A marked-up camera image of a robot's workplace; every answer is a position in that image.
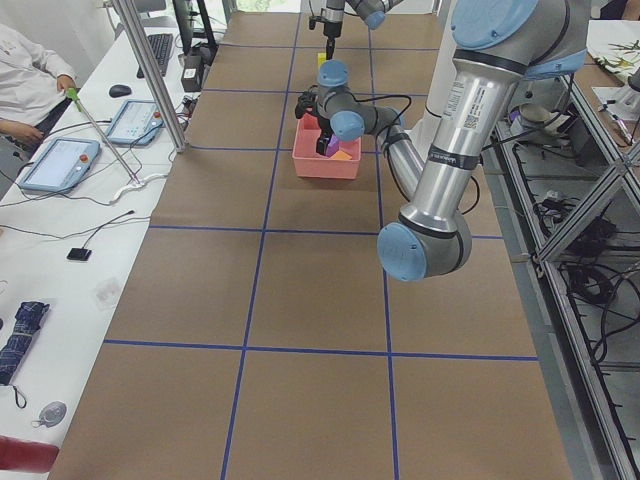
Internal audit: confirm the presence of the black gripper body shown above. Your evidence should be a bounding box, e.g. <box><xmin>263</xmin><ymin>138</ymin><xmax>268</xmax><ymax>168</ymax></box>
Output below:
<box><xmin>323</xmin><ymin>21</ymin><xmax>342</xmax><ymax>39</ymax></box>
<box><xmin>316</xmin><ymin>115</ymin><xmax>334</xmax><ymax>143</ymax></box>

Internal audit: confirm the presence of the purple foam block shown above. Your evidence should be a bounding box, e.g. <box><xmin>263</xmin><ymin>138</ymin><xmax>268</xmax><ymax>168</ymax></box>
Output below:
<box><xmin>325</xmin><ymin>136</ymin><xmax>340</xmax><ymax>157</ymax></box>

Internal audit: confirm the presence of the orange foam block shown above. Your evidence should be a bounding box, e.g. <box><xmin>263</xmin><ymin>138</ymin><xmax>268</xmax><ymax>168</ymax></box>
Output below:
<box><xmin>330</xmin><ymin>150</ymin><xmax>352</xmax><ymax>161</ymax></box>

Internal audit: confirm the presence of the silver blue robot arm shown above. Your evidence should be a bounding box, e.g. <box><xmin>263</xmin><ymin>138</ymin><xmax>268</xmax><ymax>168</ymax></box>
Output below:
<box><xmin>309</xmin><ymin>0</ymin><xmax>402</xmax><ymax>60</ymax></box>
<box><xmin>316</xmin><ymin>1</ymin><xmax>591</xmax><ymax>281</ymax></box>

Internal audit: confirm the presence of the pink plastic bin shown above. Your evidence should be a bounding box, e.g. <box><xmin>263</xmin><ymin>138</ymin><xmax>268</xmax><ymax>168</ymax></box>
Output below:
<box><xmin>292</xmin><ymin>115</ymin><xmax>362</xmax><ymax>180</ymax></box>

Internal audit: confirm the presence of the black box device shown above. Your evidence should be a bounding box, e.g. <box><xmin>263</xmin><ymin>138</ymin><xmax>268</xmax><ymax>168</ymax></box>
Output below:
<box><xmin>181</xmin><ymin>44</ymin><xmax>215</xmax><ymax>93</ymax></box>

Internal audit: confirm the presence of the black keyboard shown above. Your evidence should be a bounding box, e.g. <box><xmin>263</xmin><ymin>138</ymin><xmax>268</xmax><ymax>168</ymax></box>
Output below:
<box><xmin>147</xmin><ymin>33</ymin><xmax>174</xmax><ymax>77</ymax></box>

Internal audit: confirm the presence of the far blue teach pendant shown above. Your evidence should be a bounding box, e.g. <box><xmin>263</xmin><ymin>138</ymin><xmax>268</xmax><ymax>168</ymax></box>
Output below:
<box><xmin>106</xmin><ymin>99</ymin><xmax>164</xmax><ymax>147</ymax></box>

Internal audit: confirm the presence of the blue teach pendant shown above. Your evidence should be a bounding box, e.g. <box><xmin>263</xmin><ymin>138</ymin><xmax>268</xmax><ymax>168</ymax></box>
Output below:
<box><xmin>106</xmin><ymin>99</ymin><xmax>164</xmax><ymax>147</ymax></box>
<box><xmin>18</xmin><ymin>138</ymin><xmax>101</xmax><ymax>193</ymax></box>

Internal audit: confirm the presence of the black computer mouse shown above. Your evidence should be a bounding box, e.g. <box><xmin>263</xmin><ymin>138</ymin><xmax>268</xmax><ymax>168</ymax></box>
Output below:
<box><xmin>108</xmin><ymin>84</ymin><xmax>132</xmax><ymax>98</ymax></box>

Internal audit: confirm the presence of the green tipped metal rod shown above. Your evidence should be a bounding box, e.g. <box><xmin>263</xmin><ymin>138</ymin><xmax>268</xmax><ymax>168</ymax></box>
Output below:
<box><xmin>65</xmin><ymin>87</ymin><xmax>143</xmax><ymax>187</ymax></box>

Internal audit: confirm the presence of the near blue teach pendant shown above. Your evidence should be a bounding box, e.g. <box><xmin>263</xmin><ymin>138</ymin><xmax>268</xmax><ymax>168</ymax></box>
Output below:
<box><xmin>18</xmin><ymin>138</ymin><xmax>101</xmax><ymax>193</ymax></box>

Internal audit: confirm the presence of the small black square device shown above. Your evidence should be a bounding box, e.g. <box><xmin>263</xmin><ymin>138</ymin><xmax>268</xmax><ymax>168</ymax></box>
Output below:
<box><xmin>66</xmin><ymin>247</ymin><xmax>92</xmax><ymax>262</ymax></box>

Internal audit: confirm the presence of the person in white shirt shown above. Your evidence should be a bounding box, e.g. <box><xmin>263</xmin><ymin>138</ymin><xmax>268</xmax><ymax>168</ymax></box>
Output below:
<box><xmin>1</xmin><ymin>25</ymin><xmax>78</xmax><ymax>154</ymax></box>

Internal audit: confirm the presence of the folded blue umbrella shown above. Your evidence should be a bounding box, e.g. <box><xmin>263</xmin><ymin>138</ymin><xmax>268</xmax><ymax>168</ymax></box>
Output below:
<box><xmin>1</xmin><ymin>301</ymin><xmax>50</xmax><ymax>386</ymax></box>

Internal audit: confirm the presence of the red cylinder object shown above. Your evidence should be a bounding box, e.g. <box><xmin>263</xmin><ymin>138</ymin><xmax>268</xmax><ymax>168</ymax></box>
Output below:
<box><xmin>1</xmin><ymin>436</ymin><xmax>59</xmax><ymax>474</ymax></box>

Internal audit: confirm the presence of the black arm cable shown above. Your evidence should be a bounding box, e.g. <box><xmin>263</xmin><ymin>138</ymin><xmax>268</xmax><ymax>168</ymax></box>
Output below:
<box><xmin>349</xmin><ymin>94</ymin><xmax>416</xmax><ymax>151</ymax></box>

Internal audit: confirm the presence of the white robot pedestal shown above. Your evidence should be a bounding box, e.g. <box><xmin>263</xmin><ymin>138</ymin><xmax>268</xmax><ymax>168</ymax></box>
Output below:
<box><xmin>409</xmin><ymin>0</ymin><xmax>457</xmax><ymax>160</ymax></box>

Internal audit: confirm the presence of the aluminium frame post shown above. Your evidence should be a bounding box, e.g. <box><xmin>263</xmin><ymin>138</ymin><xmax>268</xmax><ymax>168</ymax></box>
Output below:
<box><xmin>112</xmin><ymin>0</ymin><xmax>186</xmax><ymax>153</ymax></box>

